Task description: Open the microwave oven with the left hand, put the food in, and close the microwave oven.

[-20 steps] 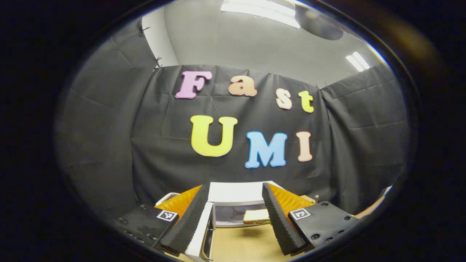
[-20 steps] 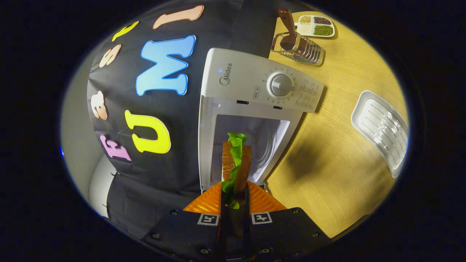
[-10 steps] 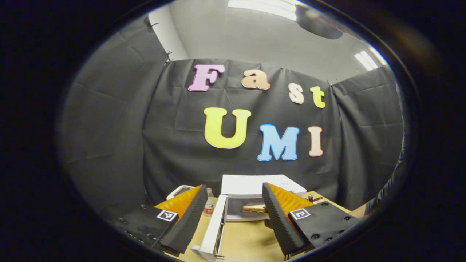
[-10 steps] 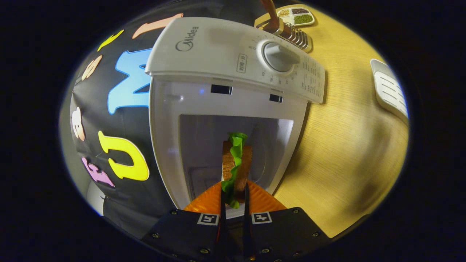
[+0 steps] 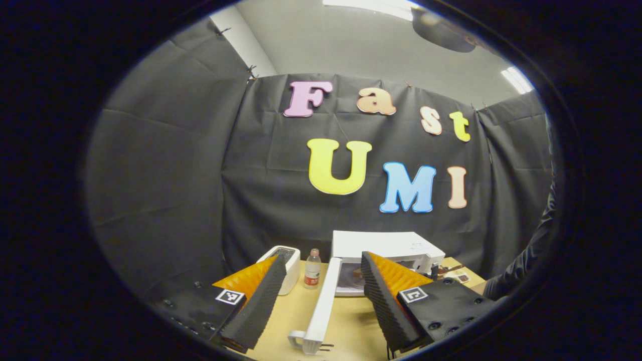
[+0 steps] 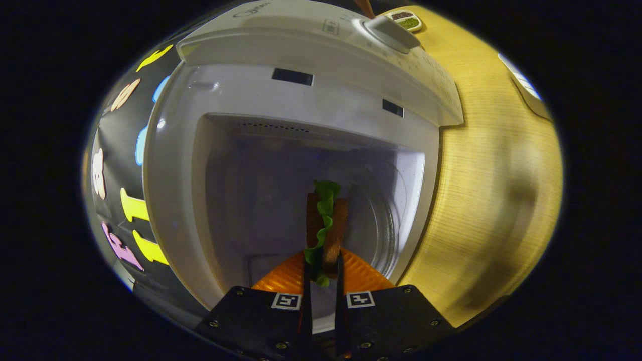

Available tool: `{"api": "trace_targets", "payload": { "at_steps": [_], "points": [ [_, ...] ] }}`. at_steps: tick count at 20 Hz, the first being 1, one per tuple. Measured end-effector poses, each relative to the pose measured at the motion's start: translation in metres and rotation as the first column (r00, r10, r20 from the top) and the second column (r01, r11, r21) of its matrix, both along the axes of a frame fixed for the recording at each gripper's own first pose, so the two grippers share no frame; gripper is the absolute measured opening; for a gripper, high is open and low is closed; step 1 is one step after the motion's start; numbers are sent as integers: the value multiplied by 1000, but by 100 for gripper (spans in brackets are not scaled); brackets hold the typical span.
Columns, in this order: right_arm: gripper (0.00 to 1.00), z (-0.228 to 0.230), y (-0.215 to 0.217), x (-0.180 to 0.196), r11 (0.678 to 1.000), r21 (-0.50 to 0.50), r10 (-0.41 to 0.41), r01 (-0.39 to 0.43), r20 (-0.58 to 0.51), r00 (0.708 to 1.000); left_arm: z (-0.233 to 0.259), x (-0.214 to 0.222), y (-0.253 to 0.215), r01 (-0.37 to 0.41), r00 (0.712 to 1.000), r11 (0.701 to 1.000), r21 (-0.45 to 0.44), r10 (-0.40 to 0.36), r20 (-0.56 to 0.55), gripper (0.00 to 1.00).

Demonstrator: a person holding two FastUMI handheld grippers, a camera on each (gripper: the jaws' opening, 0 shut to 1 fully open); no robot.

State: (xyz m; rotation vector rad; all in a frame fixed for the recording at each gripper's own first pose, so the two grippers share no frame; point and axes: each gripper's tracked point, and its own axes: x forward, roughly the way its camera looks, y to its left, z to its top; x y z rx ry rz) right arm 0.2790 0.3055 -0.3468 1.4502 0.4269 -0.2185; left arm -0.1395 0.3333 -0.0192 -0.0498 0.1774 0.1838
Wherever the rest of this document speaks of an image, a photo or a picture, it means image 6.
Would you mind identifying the white divided grain dish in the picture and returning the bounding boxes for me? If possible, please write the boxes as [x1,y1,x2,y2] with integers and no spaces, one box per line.
[384,9,423,33]

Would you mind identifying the white microwave oven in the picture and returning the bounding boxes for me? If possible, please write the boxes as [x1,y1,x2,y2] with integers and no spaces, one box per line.
[143,0,464,334]

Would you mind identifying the lettuce sandwich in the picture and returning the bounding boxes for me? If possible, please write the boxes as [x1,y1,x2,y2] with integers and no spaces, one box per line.
[303,179,349,287]

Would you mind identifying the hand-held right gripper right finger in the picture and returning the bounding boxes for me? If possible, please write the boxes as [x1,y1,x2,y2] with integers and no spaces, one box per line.
[334,248,457,361]

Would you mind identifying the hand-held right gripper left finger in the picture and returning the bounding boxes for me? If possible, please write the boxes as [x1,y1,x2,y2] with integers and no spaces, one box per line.
[193,248,314,361]

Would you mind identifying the black backdrop cloth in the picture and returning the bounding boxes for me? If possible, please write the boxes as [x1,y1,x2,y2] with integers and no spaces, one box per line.
[83,43,211,326]

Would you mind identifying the glass microwave turntable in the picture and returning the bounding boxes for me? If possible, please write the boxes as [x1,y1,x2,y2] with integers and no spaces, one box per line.
[346,165,409,279]

